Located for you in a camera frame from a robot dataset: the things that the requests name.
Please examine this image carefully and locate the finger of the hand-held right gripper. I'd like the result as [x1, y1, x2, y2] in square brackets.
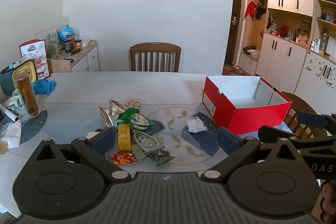
[258, 125, 336, 152]
[296, 112, 336, 135]

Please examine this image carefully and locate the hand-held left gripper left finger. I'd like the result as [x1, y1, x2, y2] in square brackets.
[34, 127, 132, 183]

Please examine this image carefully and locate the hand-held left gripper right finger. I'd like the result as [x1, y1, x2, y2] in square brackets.
[201, 127, 303, 183]

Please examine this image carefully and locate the yellow box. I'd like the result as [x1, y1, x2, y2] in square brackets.
[118, 123, 132, 151]

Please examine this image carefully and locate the orange red toy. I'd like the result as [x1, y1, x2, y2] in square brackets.
[110, 151, 135, 165]

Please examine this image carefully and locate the red shoe box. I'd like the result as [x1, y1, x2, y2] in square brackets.
[202, 75, 293, 135]

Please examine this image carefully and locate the white tissue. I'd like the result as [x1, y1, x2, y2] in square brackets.
[186, 119, 208, 133]

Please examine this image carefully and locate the green-haired doll packet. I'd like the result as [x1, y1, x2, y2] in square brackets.
[115, 108, 154, 131]

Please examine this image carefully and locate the black packet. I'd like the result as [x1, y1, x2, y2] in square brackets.
[146, 148, 176, 166]

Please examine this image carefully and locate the person's right hand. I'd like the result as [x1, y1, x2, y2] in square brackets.
[319, 179, 336, 224]

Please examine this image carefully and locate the wooden chair curved back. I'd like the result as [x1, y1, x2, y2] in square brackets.
[281, 91, 328, 138]

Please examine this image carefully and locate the large dark blue placemat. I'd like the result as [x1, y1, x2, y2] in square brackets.
[181, 112, 229, 156]

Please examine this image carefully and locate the silver foil packet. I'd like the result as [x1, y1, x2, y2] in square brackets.
[98, 99, 126, 128]

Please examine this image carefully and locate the tiger face packet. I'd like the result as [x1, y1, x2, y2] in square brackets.
[123, 99, 142, 109]

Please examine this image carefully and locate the small dark blue placemat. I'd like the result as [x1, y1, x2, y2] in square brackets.
[146, 119, 165, 135]

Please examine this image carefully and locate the white lower cabinet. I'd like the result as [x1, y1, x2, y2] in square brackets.
[256, 32, 307, 93]

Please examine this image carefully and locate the round dark speckled mat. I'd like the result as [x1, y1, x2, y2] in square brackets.
[20, 109, 48, 144]

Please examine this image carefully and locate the white flat box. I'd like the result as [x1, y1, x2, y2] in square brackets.
[325, 36, 336, 56]

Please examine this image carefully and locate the blue cloth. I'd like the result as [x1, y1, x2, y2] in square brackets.
[32, 80, 57, 96]

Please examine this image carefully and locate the wooden toy house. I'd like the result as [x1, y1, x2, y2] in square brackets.
[295, 34, 310, 46]

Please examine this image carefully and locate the pile on bench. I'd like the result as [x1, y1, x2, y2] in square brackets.
[243, 46, 261, 59]

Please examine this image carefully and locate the white wooden sideboard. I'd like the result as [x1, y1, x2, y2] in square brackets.
[56, 40, 100, 73]

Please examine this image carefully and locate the cardboard box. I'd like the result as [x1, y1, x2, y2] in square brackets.
[47, 57, 73, 73]

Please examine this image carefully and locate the glass tea bottle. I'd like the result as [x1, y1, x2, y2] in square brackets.
[14, 68, 40, 118]

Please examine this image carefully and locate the white paper bag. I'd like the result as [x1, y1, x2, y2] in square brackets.
[0, 119, 23, 149]

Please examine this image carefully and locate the pale green mug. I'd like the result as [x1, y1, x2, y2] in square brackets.
[12, 89, 25, 109]

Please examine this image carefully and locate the rolled white paper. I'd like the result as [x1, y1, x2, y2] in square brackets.
[1, 105, 21, 123]

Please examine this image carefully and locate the wooden chair slatted back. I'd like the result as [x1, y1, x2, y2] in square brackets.
[130, 42, 181, 73]

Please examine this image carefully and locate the white red snack bag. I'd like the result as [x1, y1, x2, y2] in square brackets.
[19, 39, 50, 80]

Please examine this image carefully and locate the clear plastic bag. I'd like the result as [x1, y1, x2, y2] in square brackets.
[47, 29, 61, 59]

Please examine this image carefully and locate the teal container yellow lid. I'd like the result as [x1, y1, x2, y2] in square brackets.
[0, 60, 37, 96]

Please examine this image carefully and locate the blue globe toy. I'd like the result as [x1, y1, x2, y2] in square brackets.
[58, 25, 75, 42]

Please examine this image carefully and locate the black bag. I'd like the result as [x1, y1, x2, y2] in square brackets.
[255, 1, 267, 20]

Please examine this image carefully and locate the dark wooden door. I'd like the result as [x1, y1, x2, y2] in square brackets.
[223, 0, 248, 65]

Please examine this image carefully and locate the red garment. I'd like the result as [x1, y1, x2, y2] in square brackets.
[244, 1, 258, 19]

